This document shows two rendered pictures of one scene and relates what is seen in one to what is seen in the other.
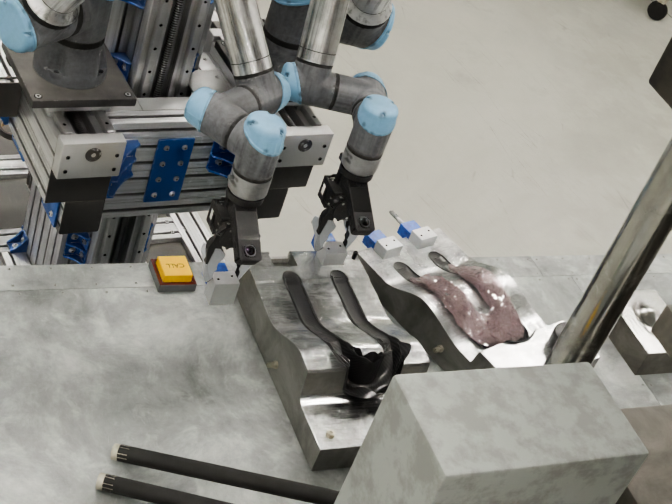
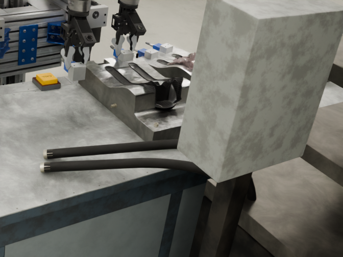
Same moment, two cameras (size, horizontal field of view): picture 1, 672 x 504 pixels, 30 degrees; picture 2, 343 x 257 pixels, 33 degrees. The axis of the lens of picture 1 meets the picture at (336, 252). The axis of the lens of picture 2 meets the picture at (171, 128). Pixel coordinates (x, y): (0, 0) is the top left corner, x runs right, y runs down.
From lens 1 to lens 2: 0.67 m
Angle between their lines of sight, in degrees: 10
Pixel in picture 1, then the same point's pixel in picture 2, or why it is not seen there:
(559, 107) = (194, 37)
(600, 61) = not seen: hidden behind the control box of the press
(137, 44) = not seen: outside the picture
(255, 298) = (94, 80)
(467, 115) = not seen: hidden behind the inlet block
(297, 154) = (92, 20)
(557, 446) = (305, 8)
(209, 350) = (77, 109)
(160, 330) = (48, 105)
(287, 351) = (120, 94)
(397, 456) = (222, 34)
